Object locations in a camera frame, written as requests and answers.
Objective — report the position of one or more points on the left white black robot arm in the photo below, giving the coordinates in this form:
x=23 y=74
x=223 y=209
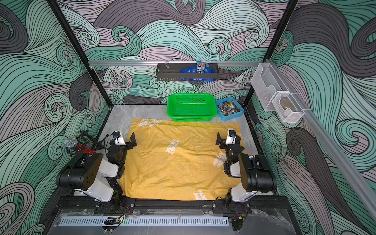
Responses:
x=94 y=169

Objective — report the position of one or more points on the blue snack packet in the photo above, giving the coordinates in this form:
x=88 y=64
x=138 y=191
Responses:
x=201 y=72

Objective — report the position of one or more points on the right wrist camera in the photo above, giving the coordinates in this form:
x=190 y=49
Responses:
x=231 y=137

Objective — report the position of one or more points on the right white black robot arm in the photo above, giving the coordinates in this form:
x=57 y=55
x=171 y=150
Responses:
x=254 y=171

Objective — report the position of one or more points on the large clear wall bin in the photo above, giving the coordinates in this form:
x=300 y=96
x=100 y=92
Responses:
x=267 y=84

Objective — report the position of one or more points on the blue bin of small parts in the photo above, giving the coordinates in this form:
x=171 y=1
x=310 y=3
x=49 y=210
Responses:
x=228 y=109

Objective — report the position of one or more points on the back aluminium rail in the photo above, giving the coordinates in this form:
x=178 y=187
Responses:
x=148 y=63

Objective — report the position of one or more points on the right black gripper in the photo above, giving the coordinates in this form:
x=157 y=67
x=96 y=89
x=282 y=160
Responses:
x=224 y=143

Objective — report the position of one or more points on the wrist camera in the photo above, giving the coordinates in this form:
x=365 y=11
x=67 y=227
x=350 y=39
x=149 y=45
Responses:
x=231 y=137
x=117 y=139

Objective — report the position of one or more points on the green plastic basket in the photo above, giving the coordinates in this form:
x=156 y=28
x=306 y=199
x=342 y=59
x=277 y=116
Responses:
x=191 y=107

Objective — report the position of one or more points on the black wall shelf tray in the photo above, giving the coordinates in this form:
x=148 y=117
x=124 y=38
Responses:
x=171 y=72

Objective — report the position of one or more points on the yellow printed pillowcase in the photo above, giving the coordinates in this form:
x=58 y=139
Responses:
x=177 y=161

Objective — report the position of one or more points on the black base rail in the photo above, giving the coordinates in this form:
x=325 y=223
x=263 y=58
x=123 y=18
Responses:
x=127 y=204

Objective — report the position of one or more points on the right aluminium rail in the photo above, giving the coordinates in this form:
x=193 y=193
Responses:
x=363 y=190

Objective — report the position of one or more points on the aluminium rail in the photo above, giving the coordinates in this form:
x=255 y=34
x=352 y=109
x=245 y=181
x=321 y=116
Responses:
x=148 y=63
x=363 y=190

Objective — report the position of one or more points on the white slotted cable duct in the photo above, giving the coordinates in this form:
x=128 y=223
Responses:
x=153 y=221

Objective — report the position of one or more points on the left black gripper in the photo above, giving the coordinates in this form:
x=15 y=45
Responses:
x=128 y=144

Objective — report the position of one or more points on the small clear wall bin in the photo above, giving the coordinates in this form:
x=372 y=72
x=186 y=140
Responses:
x=287 y=108

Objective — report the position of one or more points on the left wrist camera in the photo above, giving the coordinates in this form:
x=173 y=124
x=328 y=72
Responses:
x=117 y=139

